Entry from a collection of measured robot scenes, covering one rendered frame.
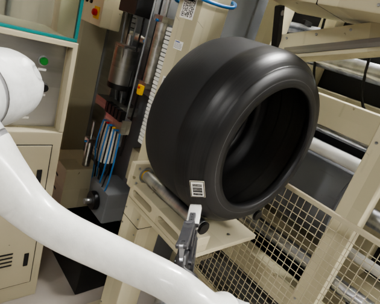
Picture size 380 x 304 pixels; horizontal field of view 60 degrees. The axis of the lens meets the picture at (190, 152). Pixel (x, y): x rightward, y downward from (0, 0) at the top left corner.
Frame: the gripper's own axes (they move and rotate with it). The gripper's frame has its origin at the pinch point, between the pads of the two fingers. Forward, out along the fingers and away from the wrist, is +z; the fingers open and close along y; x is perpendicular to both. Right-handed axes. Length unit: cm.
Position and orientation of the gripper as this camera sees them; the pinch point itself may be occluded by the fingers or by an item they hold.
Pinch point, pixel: (193, 216)
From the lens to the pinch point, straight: 85.4
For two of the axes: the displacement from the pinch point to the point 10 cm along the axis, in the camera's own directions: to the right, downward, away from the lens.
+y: 1.2, 7.7, 6.2
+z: 1.7, -6.4, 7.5
